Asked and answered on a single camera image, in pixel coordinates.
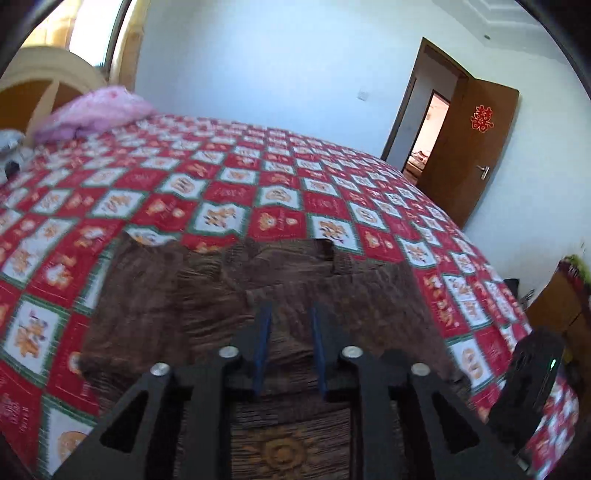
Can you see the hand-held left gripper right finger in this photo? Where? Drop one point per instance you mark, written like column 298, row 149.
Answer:
column 318, row 346

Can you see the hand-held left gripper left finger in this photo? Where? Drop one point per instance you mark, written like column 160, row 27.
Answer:
column 264, row 341

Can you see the brown knitted sweater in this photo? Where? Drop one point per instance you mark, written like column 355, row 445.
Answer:
column 184, row 300

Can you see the wooden cabinet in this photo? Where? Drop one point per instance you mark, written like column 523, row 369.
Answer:
column 554, row 309

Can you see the colourful cloth pile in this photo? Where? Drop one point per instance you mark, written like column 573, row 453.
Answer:
column 577, row 270

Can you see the red printed bedspread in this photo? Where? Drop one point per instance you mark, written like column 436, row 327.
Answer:
column 221, row 184

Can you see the brown wooden door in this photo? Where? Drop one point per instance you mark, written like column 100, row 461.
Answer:
column 461, row 166

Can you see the red paper door decoration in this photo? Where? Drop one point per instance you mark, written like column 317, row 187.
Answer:
column 482, row 119

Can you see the pink quilt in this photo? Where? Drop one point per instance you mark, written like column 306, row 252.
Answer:
column 97, row 113

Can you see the grey crumpled cloth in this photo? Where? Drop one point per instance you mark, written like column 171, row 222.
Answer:
column 10, row 140

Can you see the yellow curtain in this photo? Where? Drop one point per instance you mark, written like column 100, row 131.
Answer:
column 127, row 46

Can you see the wooden headboard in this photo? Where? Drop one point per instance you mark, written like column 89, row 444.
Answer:
column 32, row 78

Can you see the bright window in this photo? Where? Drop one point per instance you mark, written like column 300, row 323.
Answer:
column 92, row 27

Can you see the brown door frame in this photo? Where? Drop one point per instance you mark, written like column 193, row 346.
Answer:
column 418, row 74

